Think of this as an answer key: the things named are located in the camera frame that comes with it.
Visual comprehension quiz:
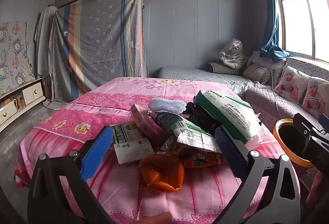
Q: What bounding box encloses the green white barcode wrapper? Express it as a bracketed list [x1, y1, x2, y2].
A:
[150, 111, 223, 154]

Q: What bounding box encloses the large window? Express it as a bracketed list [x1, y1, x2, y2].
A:
[270, 0, 329, 63]

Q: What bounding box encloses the orange snack packet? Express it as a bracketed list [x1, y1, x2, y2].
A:
[159, 137, 227, 169]

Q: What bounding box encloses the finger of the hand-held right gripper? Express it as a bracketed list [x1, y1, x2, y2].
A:
[318, 114, 329, 135]
[293, 112, 323, 138]

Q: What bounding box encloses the person's right hand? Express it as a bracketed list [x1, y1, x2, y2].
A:
[305, 170, 329, 214]

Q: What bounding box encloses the person's left hand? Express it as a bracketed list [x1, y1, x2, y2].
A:
[142, 211, 173, 224]

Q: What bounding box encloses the white knitted cloth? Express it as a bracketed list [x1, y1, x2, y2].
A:
[148, 97, 186, 115]

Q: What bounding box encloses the clear plastic bag of bedding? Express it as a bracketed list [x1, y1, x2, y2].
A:
[219, 38, 244, 69]

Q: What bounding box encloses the black plastic bag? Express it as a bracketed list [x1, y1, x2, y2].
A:
[184, 101, 219, 136]

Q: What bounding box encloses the white green tissue pack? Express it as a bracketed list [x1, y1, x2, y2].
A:
[194, 89, 264, 149]

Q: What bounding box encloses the grey bolster pillow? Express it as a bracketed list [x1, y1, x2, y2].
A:
[207, 61, 243, 76]

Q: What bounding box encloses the beige cushion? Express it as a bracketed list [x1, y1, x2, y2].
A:
[243, 62, 271, 84]

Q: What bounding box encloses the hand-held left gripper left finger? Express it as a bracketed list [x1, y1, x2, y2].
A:
[27, 126, 115, 224]

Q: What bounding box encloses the white low cabinet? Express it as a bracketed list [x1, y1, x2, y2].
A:
[0, 77, 45, 132]

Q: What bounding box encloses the grey quilted sofa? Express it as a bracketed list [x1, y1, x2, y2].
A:
[158, 51, 329, 142]

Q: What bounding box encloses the baby print pillow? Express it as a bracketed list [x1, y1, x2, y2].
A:
[301, 76, 329, 119]
[273, 65, 309, 104]

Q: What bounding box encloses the white green medicine box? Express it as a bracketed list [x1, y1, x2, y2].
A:
[109, 123, 155, 164]

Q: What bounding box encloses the yellow rimmed trash bin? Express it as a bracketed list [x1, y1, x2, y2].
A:
[272, 119, 315, 168]

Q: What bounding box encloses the cartoon wall poster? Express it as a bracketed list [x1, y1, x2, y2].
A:
[0, 21, 36, 96]

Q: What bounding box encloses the striped floral cloth cover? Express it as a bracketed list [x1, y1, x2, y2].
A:
[48, 0, 150, 104]

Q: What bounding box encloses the pink floral bedsheet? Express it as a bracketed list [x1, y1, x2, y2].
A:
[14, 76, 301, 224]

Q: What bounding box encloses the blue curtain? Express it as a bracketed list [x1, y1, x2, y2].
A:
[258, 0, 293, 61]

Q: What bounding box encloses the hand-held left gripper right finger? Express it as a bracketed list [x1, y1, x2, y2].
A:
[214, 126, 301, 224]

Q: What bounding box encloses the white hanging garment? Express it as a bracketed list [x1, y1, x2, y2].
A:
[34, 5, 58, 86]

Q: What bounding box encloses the pink carton box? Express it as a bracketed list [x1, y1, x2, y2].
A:
[130, 104, 161, 141]

